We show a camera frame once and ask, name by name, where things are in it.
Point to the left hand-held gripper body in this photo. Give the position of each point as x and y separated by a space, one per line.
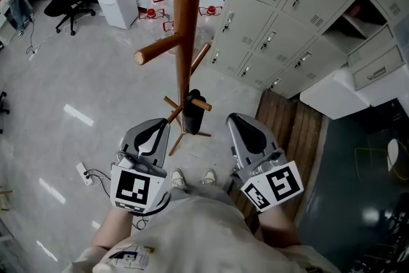
131 187

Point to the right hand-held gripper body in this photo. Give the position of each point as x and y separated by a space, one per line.
277 183

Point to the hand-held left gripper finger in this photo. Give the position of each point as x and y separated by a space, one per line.
157 145
147 132

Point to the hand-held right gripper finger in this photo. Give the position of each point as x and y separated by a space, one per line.
250 135

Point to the wooden coat stand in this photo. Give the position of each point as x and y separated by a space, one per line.
186 25

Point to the person's right forearm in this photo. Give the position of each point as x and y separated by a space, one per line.
278 227

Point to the person's left forearm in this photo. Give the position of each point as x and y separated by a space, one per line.
112 227

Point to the person's left white shoe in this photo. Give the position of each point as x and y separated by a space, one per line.
178 179

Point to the person's white shoe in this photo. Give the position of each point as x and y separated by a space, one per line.
178 179
209 176

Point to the wooden pallet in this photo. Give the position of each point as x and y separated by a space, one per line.
297 131

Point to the person's right white shoe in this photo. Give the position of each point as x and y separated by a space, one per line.
209 176

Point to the person's grey trousers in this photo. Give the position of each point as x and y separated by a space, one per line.
198 193

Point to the white blue badge card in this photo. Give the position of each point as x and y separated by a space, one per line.
131 257

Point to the person's beige shirt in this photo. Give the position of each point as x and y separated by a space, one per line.
204 239

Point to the white foam box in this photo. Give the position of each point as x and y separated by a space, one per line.
335 96

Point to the grey metal locker cabinet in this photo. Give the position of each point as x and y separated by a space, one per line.
287 19

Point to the white round object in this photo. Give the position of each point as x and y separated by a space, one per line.
397 156

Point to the grey drawer unit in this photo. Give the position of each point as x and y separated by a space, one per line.
377 64

